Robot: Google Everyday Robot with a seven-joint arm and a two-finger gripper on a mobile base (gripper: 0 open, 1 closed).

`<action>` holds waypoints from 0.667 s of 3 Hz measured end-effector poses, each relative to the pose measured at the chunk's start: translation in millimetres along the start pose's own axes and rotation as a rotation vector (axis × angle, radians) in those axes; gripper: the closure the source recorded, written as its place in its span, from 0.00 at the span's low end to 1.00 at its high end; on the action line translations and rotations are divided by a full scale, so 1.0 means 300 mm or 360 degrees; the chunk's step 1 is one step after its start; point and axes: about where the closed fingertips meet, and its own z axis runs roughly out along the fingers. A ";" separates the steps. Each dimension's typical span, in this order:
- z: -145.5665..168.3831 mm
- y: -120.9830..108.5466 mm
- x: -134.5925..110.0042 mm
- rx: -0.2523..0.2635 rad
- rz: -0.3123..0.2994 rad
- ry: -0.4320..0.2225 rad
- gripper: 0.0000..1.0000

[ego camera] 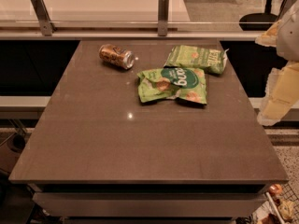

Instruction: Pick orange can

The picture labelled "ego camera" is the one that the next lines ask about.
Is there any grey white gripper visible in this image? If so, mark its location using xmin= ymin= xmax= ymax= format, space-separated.
xmin=255 ymin=0 xmax=299 ymax=126

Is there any orange soda can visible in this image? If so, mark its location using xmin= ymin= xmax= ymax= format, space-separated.
xmin=99 ymin=44 xmax=135 ymax=70

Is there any black office stool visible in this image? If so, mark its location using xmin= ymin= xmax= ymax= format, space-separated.
xmin=239 ymin=0 xmax=278 ymax=31

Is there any green chip bag rear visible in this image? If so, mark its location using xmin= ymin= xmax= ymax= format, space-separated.
xmin=164 ymin=45 xmax=227 ymax=75

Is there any green chip bag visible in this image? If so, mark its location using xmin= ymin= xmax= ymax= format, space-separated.
xmin=137 ymin=67 xmax=207 ymax=105
xmin=164 ymin=45 xmax=227 ymax=75

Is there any green chip bag front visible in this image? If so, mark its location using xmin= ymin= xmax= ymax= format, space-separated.
xmin=137 ymin=67 xmax=207 ymax=105

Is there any middle metal railing bracket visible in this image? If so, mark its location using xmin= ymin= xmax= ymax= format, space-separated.
xmin=157 ymin=0 xmax=169 ymax=36

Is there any metal railing bracket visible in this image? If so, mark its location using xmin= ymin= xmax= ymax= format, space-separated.
xmin=30 ymin=0 xmax=55 ymax=36
xmin=157 ymin=0 xmax=169 ymax=36

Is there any wire basket with snacks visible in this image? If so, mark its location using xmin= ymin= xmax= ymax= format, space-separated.
xmin=251 ymin=184 xmax=299 ymax=224

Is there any left metal railing bracket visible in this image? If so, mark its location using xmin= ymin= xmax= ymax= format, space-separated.
xmin=30 ymin=0 xmax=55 ymax=36

